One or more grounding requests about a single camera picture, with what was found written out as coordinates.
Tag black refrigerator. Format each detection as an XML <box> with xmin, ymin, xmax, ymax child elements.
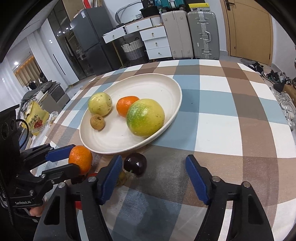
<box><xmin>70</xmin><ymin>6</ymin><xmax>121</xmax><ymax>75</ymax></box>

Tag small orange tangerine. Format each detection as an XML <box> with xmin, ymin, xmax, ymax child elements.
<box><xmin>116</xmin><ymin>96</ymin><xmax>139</xmax><ymax>118</ymax></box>

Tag wooden door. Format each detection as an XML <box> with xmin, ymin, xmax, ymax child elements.
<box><xmin>220</xmin><ymin>0</ymin><xmax>273</xmax><ymax>65</ymax></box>

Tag white drawer desk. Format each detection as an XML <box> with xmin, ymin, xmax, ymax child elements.
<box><xmin>103</xmin><ymin>15</ymin><xmax>172</xmax><ymax>60</ymax></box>

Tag brown longan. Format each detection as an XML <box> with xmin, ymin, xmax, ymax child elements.
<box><xmin>90</xmin><ymin>114</ymin><xmax>105</xmax><ymax>131</ymax></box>

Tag stacked shoe boxes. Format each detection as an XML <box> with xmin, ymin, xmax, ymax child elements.
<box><xmin>185</xmin><ymin>0</ymin><xmax>210</xmax><ymax>11</ymax></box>

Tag red tomato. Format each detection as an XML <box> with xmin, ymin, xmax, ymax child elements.
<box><xmin>87</xmin><ymin>172</ymin><xmax>98</xmax><ymax>178</ymax></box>
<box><xmin>75</xmin><ymin>201</ymin><xmax>82</xmax><ymax>210</ymax></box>

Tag checkered tablecloth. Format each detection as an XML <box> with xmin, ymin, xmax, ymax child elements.
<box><xmin>41</xmin><ymin>60</ymin><xmax>295</xmax><ymax>240</ymax></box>

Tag dark cherry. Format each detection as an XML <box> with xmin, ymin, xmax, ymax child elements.
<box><xmin>123</xmin><ymin>153</ymin><xmax>147</xmax><ymax>177</ymax></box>

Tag brown small pear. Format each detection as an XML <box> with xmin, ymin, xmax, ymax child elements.
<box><xmin>116</xmin><ymin>170</ymin><xmax>127</xmax><ymax>187</ymax></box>

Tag large orange tangerine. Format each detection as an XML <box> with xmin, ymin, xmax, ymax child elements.
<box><xmin>68</xmin><ymin>146</ymin><xmax>93</xmax><ymax>175</ymax></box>

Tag silver suitcase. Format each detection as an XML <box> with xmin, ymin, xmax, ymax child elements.
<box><xmin>187</xmin><ymin>11</ymin><xmax>220</xmax><ymax>60</ymax></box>

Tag woven laundry basket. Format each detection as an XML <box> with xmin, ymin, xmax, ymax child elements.
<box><xmin>121</xmin><ymin>38</ymin><xmax>144</xmax><ymax>61</ymax></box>

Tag left hand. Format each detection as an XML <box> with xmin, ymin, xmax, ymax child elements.
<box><xmin>29</xmin><ymin>205</ymin><xmax>45</xmax><ymax>217</ymax></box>

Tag yellow snack bag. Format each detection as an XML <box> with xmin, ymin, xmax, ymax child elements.
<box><xmin>20</xmin><ymin>100</ymin><xmax>49</xmax><ymax>136</ymax></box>

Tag cream round plate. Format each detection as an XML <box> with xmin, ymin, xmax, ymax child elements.
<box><xmin>79</xmin><ymin>73</ymin><xmax>182</xmax><ymax>155</ymax></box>

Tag beige suitcase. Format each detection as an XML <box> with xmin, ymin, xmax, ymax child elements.
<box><xmin>161</xmin><ymin>11</ymin><xmax>194</xmax><ymax>59</ymax></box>

